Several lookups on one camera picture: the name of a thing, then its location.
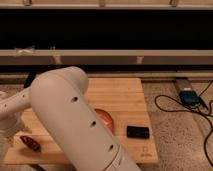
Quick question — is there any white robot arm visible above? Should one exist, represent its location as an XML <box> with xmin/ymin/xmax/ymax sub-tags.
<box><xmin>0</xmin><ymin>67</ymin><xmax>140</xmax><ymax>171</ymax></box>

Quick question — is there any orange ceramic bowl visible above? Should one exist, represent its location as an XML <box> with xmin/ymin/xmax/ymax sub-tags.
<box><xmin>95</xmin><ymin>109</ymin><xmax>114</xmax><ymax>132</ymax></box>

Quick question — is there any dark red pepper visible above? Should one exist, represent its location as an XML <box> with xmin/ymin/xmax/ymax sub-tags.
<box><xmin>20</xmin><ymin>136</ymin><xmax>41</xmax><ymax>152</ymax></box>

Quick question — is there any wooden table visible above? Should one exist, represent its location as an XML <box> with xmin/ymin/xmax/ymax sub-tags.
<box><xmin>3</xmin><ymin>78</ymin><xmax>158</xmax><ymax>165</ymax></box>

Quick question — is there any black rectangular block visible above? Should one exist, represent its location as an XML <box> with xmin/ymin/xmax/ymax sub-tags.
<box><xmin>127</xmin><ymin>126</ymin><xmax>150</xmax><ymax>139</ymax></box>

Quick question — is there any blue device on floor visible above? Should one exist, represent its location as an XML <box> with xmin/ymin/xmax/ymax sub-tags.
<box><xmin>179</xmin><ymin>89</ymin><xmax>200</xmax><ymax>106</ymax></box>

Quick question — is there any black cable on floor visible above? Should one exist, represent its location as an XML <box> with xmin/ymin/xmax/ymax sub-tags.
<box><xmin>154</xmin><ymin>79</ymin><xmax>213</xmax><ymax>168</ymax></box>

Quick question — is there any wooden rail beam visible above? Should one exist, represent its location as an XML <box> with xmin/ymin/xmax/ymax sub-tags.
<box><xmin>0</xmin><ymin>49</ymin><xmax>213</xmax><ymax>66</ymax></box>

